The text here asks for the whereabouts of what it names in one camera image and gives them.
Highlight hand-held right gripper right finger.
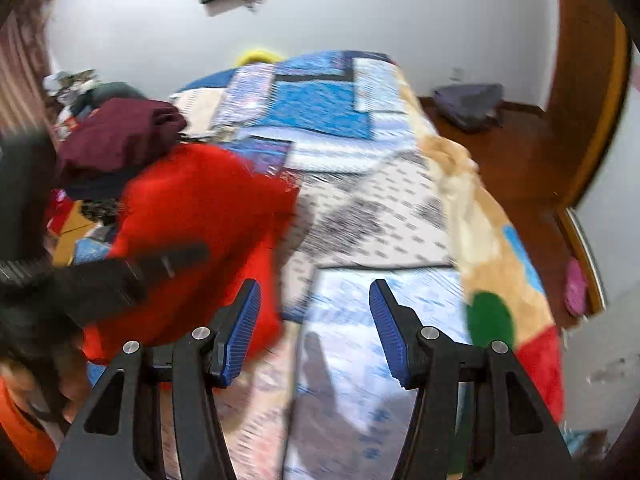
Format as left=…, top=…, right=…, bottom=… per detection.
left=368, top=279, right=581, bottom=480

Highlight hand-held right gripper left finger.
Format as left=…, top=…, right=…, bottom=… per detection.
left=47, top=279, right=262, bottom=480

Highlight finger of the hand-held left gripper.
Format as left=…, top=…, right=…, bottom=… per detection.
left=125, top=242, right=211, bottom=282

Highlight red garment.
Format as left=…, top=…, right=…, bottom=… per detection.
left=80, top=142, right=301, bottom=366

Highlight brown cardboard box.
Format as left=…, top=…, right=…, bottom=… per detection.
left=52, top=200, right=98, bottom=267

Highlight blue gold ornate cloth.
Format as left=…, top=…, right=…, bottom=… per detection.
left=75, top=235, right=121, bottom=263

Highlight red box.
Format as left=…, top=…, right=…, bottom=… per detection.
left=47, top=190, right=73, bottom=236

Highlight dark teal folded garment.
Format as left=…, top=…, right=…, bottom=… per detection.
left=62, top=170, right=136, bottom=201

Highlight colourful fleece blanket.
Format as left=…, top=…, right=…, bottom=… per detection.
left=417, top=135, right=566, bottom=421

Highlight maroon folded garment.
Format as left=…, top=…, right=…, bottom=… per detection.
left=55, top=97, right=188, bottom=173

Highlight orange cloth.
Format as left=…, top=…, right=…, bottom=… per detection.
left=0, top=377, right=58, bottom=476

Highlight pink slippers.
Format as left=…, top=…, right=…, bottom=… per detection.
left=565, top=258, right=588, bottom=317

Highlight blue patchwork quilt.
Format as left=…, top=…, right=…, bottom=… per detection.
left=170, top=50, right=471, bottom=480

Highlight yellow plush item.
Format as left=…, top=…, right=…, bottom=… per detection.
left=235, top=47, right=278, bottom=67

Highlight pink striped curtain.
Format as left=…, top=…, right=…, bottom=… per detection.
left=0, top=5, right=53, bottom=131

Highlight grey bag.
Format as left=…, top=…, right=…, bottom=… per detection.
left=432, top=83, right=505, bottom=131

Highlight wooden door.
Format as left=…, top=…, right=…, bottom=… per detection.
left=542, top=0, right=632, bottom=316

